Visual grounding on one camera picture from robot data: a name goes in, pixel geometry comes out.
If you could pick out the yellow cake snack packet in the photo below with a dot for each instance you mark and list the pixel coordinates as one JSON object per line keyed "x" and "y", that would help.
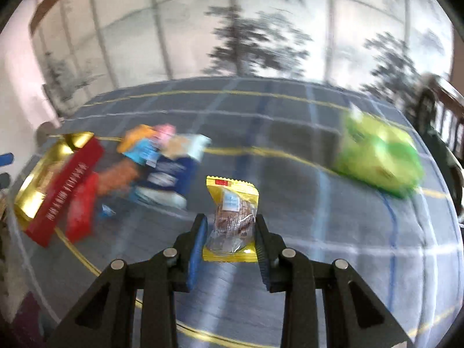
{"x": 232, "y": 214}

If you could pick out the green snack bag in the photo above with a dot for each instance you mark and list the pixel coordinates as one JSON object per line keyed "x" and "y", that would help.
{"x": 377, "y": 152}

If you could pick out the light blue snack packet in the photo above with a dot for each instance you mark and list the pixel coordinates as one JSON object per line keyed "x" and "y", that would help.
{"x": 145, "y": 154}

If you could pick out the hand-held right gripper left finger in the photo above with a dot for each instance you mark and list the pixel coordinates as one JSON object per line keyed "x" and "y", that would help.
{"x": 197, "y": 253}

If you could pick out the red snack packet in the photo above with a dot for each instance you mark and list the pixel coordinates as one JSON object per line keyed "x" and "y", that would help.
{"x": 81, "y": 206}

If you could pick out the red and gold tin box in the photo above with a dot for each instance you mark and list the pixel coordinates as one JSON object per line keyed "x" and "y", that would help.
{"x": 40, "y": 185}

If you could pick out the grey plaid tablecloth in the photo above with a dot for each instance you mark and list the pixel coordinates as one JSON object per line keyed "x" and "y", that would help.
{"x": 290, "y": 206}

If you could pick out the pink snack packet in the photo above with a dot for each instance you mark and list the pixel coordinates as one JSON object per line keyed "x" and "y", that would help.
{"x": 166, "y": 132}

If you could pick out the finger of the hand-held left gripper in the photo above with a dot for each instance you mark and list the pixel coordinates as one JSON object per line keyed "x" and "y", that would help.
{"x": 5, "y": 159}

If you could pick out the wooden chair back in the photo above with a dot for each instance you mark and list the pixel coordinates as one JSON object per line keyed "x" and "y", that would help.
{"x": 449, "y": 105}

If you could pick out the orange snack packet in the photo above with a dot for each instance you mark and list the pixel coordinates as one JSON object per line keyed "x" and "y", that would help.
{"x": 134, "y": 137}

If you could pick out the clear packet of orange sticks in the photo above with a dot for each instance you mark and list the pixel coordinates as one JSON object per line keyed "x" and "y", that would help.
{"x": 118, "y": 177}

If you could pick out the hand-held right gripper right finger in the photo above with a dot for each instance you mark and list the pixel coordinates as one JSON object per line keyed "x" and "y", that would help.
{"x": 263, "y": 257}

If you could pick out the painted folding screen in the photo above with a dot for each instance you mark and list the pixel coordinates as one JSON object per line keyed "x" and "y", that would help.
{"x": 217, "y": 25}

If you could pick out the dark blue biscuit packet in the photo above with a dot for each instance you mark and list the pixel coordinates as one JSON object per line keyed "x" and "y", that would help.
{"x": 170, "y": 174}

